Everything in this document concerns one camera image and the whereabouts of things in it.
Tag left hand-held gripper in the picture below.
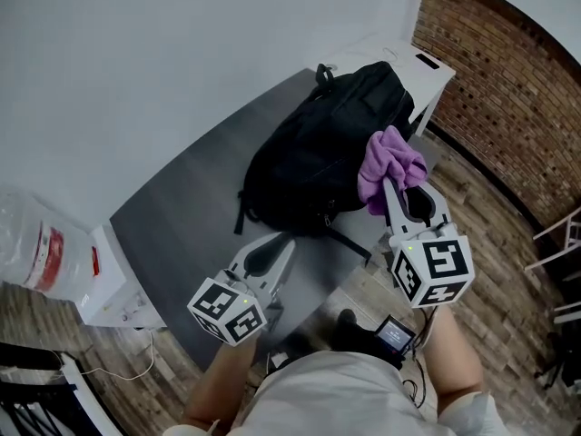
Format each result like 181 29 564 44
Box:
186 232 298 347

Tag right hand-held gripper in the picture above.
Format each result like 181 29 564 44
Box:
383 176 476 310

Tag purple cloth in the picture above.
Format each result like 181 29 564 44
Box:
357 124 428 216

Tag black backpack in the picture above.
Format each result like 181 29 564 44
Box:
232 60 417 269

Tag person's left forearm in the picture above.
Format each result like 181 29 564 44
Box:
182 333 258 431

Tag person's right forearm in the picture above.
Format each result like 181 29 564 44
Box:
423 305 485 409

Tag person's black trousers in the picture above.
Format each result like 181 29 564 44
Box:
288 308 406 372

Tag small black screen device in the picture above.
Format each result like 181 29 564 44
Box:
372 314 417 359

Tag white side table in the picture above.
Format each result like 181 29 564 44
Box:
316 31 458 138

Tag white chair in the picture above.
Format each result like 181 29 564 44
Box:
523 210 581 326

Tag person's white shirt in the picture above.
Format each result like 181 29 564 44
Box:
180 349 501 436

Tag white box with red label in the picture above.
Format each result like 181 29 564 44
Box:
78 223 167 332

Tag black stand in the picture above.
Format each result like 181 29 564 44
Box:
532 329 581 391

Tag red and white roll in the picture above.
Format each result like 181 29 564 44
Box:
23 220 65 291

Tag clear plastic bag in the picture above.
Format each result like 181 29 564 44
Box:
0 187 100 297

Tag black metal rack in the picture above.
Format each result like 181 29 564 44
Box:
0 340 115 436

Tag white floor cable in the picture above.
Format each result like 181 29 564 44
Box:
77 326 156 379

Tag black device cable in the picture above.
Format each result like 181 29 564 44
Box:
401 305 439 410

